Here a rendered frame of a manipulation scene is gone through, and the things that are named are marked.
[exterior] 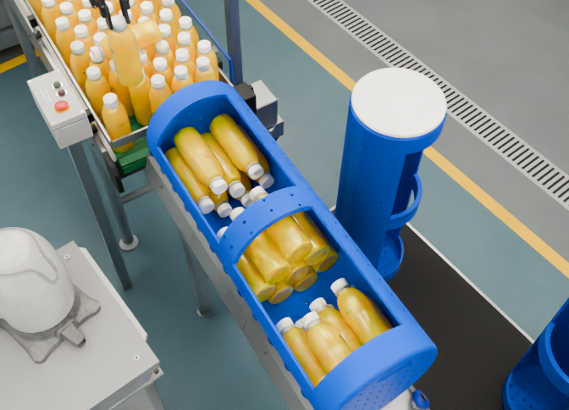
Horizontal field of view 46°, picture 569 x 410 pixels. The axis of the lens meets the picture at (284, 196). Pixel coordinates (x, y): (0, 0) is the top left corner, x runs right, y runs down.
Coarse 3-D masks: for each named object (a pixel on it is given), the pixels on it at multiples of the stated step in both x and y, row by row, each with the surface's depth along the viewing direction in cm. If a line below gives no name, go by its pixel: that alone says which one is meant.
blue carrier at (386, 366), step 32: (192, 96) 169; (224, 96) 172; (160, 128) 169; (256, 128) 166; (160, 160) 172; (288, 160) 164; (288, 192) 152; (224, 224) 178; (256, 224) 148; (320, 224) 168; (224, 256) 154; (352, 256) 145; (320, 288) 167; (384, 288) 142; (288, 352) 140; (352, 352) 130; (384, 352) 129; (416, 352) 131; (320, 384) 133; (352, 384) 128; (384, 384) 135
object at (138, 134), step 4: (144, 128) 196; (132, 132) 195; (136, 132) 195; (140, 132) 196; (144, 132) 197; (124, 136) 194; (128, 136) 194; (132, 136) 195; (136, 136) 196; (140, 136) 197; (116, 140) 193; (120, 140) 194; (124, 140) 194; (128, 140) 195; (132, 140) 196; (116, 144) 194; (120, 144) 195; (124, 144) 196
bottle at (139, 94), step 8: (144, 80) 194; (136, 88) 194; (144, 88) 195; (136, 96) 196; (144, 96) 196; (136, 104) 199; (144, 104) 199; (136, 112) 202; (144, 112) 202; (136, 120) 207; (144, 120) 205
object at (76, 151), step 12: (72, 156) 204; (84, 156) 206; (84, 168) 210; (84, 180) 214; (96, 192) 221; (96, 204) 226; (96, 216) 230; (108, 228) 239; (108, 240) 244; (108, 252) 253; (120, 252) 254; (120, 264) 259; (120, 276) 265
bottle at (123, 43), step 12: (108, 36) 172; (120, 36) 170; (132, 36) 172; (120, 48) 172; (132, 48) 173; (120, 60) 175; (132, 60) 176; (120, 72) 179; (132, 72) 179; (132, 84) 182
